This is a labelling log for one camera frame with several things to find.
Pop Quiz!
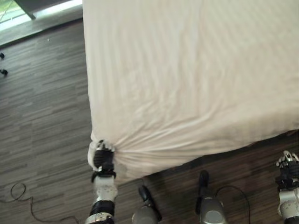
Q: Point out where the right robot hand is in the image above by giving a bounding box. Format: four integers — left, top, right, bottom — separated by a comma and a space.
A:
275, 150, 299, 175

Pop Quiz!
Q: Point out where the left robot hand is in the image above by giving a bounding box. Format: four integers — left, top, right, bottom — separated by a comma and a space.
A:
92, 139, 116, 170

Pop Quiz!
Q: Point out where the white bed sheet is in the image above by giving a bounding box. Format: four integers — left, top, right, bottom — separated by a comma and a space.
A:
82, 0, 299, 181

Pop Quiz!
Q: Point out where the left silver robot leg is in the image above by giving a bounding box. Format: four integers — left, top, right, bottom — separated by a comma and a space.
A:
131, 185, 163, 224

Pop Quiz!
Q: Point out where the silver robot leg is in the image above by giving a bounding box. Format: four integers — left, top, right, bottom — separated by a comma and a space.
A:
195, 170, 225, 224
131, 185, 163, 224

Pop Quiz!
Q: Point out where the right silver robot leg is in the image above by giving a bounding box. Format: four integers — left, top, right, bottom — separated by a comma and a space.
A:
195, 170, 225, 224

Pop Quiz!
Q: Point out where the black cable at leg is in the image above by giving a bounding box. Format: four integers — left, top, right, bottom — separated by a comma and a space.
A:
214, 185, 251, 224

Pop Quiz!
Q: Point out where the black cable on floor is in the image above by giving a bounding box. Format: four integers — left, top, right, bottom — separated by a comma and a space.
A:
0, 182, 81, 222

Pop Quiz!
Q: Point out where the grey window frame post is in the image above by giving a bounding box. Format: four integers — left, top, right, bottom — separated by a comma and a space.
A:
14, 0, 37, 20

